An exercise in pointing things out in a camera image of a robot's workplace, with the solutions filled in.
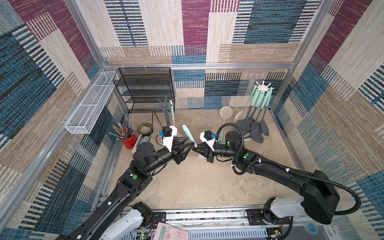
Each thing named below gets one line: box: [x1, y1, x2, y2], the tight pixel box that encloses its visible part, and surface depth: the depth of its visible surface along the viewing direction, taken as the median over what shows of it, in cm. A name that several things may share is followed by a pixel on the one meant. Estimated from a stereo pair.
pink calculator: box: [153, 222, 189, 240], surface depth 70 cm
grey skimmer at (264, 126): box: [260, 87, 274, 136], surface depth 89 cm
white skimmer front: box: [169, 100, 175, 126], surface depth 75 cm
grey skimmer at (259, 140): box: [252, 134, 264, 144], surface depth 103 cm
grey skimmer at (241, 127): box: [234, 88, 260, 137], surface depth 93 cm
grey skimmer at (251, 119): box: [247, 91, 265, 133], surface depth 86 cm
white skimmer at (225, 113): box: [219, 105, 234, 126], surface depth 117 cm
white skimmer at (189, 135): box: [182, 125, 198, 148], surface depth 63 cm
